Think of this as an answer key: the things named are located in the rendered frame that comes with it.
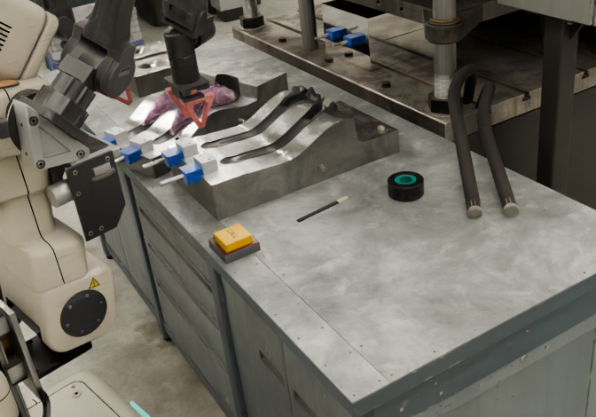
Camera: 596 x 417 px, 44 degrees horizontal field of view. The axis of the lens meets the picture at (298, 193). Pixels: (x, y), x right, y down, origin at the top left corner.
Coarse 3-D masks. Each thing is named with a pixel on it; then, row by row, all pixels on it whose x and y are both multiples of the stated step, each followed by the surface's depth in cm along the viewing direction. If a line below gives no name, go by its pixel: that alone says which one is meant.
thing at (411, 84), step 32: (256, 32) 289; (288, 32) 285; (320, 32) 281; (512, 32) 258; (320, 64) 250; (352, 64) 246; (416, 64) 240; (480, 64) 234; (512, 64) 231; (576, 64) 226; (384, 96) 220; (416, 96) 217; (512, 96) 210; (448, 128) 200
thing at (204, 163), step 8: (200, 160) 164; (208, 160) 164; (184, 168) 165; (192, 168) 164; (200, 168) 164; (208, 168) 164; (216, 168) 165; (176, 176) 164; (184, 176) 163; (192, 176) 163; (160, 184) 163; (168, 184) 163
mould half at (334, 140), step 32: (288, 128) 177; (320, 128) 171; (352, 128) 173; (384, 128) 182; (192, 160) 171; (256, 160) 169; (288, 160) 168; (320, 160) 172; (352, 160) 177; (192, 192) 173; (224, 192) 162; (256, 192) 166; (288, 192) 171
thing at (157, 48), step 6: (156, 42) 266; (138, 48) 262; (144, 48) 262; (150, 48) 263; (156, 48) 262; (162, 48) 259; (138, 54) 256; (144, 54) 255; (150, 54) 254; (156, 54) 255
